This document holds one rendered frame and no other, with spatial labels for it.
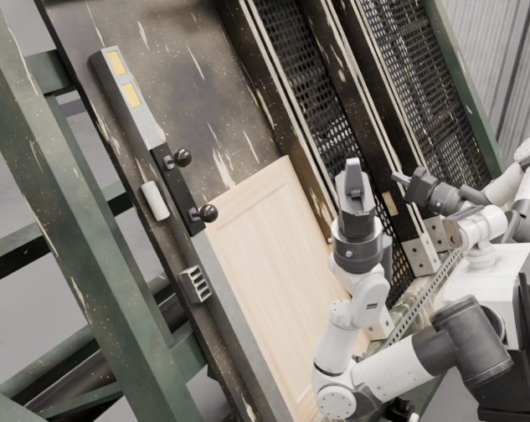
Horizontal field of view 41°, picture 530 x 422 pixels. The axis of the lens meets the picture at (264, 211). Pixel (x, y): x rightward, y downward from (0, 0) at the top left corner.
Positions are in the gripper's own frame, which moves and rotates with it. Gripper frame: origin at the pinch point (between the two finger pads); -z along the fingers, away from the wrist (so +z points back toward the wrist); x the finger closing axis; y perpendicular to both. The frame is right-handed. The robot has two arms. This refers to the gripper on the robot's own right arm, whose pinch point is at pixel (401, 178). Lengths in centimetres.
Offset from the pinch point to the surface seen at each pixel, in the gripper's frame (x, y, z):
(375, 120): 8.0, -12.5, -17.0
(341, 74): 18.5, -8.7, -30.9
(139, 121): 25, 80, -38
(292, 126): 15.8, 32.3, -24.5
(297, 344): -22, 61, 4
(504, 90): -33, -227, -12
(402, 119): 5.0, -29.4, -13.3
